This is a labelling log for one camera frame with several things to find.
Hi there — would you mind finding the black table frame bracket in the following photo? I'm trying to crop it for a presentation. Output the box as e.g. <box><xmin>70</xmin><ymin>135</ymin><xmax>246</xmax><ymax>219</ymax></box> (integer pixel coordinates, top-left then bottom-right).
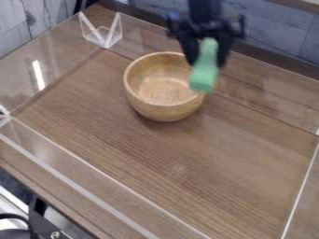
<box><xmin>29</xmin><ymin>195</ymin><xmax>79</xmax><ymax>239</ymax></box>

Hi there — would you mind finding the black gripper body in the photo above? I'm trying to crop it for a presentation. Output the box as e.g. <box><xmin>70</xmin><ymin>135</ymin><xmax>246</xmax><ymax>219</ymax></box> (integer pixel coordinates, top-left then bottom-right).
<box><xmin>166</xmin><ymin>14</ymin><xmax>246</xmax><ymax>40</ymax></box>

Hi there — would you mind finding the clear acrylic corner bracket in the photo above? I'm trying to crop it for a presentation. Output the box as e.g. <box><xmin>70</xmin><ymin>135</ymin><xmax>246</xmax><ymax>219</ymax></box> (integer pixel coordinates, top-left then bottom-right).
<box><xmin>79</xmin><ymin>12</ymin><xmax>122</xmax><ymax>49</ymax></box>

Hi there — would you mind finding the green rectangular stick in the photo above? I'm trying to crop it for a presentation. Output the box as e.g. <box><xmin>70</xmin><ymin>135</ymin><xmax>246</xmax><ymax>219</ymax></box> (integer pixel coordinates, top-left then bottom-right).
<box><xmin>190</xmin><ymin>37</ymin><xmax>219</xmax><ymax>93</ymax></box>

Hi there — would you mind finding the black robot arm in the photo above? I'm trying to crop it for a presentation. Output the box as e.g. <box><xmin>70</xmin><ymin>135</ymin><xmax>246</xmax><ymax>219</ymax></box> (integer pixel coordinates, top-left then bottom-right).
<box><xmin>166</xmin><ymin>0</ymin><xmax>246</xmax><ymax>67</ymax></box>

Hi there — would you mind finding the black cable lower left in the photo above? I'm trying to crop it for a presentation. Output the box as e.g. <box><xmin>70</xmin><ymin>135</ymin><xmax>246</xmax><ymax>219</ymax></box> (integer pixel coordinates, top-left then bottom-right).
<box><xmin>0</xmin><ymin>212</ymin><xmax>35</xmax><ymax>239</ymax></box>

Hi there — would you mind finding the wooden bowl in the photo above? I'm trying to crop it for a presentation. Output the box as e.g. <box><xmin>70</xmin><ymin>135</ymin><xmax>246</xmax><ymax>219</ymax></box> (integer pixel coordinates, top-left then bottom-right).
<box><xmin>123</xmin><ymin>51</ymin><xmax>206</xmax><ymax>122</ymax></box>

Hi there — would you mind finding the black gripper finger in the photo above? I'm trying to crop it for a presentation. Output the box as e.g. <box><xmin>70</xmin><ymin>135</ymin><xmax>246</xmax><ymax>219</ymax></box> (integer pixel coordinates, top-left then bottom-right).
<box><xmin>217</xmin><ymin>32</ymin><xmax>234</xmax><ymax>68</ymax></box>
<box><xmin>179</xmin><ymin>32</ymin><xmax>199</xmax><ymax>65</ymax></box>

